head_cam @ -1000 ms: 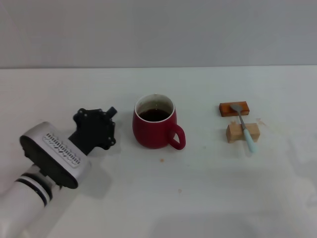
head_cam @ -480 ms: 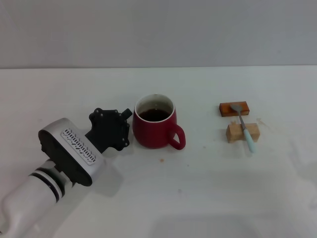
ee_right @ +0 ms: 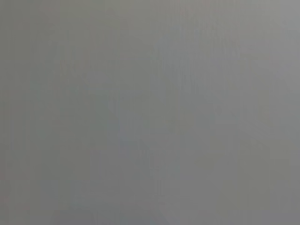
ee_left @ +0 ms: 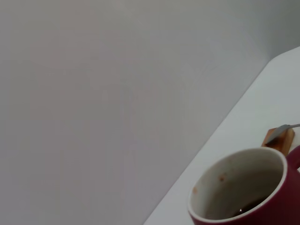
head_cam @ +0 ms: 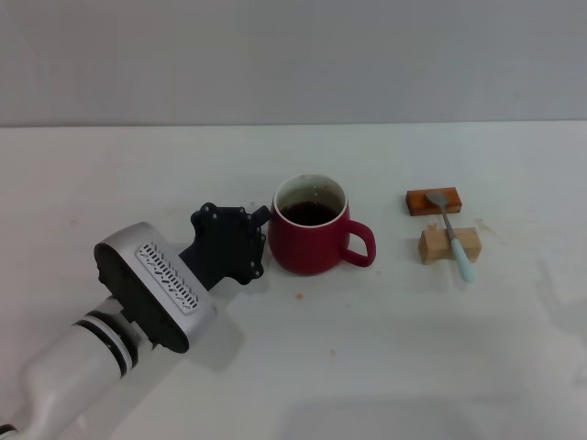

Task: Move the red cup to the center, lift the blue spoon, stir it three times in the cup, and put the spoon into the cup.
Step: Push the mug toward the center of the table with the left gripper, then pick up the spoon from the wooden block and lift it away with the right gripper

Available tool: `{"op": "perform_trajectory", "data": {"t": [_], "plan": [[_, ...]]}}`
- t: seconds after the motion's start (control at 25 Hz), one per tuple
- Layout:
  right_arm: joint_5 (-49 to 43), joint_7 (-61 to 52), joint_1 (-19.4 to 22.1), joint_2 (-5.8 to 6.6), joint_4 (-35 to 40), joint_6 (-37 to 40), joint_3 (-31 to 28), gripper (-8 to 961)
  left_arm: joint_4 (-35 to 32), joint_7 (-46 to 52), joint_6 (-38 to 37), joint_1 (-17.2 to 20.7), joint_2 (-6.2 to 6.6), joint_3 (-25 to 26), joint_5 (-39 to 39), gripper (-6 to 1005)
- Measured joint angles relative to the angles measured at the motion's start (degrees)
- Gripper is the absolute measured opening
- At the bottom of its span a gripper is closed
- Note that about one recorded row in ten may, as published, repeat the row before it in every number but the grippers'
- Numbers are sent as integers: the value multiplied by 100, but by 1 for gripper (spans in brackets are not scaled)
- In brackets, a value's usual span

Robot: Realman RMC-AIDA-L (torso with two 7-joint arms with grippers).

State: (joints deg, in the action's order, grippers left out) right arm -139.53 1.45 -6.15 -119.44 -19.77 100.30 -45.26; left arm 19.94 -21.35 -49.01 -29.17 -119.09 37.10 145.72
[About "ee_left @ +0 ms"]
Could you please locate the spoon with light blue handle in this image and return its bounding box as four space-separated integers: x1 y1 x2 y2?
266 123 300 144

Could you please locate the red ceramic mug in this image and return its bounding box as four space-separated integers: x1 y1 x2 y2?
187 144 300 225

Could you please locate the dark brown coffee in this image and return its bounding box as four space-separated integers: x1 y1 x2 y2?
231 195 270 218

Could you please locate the reddish brown wooden block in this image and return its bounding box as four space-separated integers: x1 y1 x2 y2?
262 128 296 156

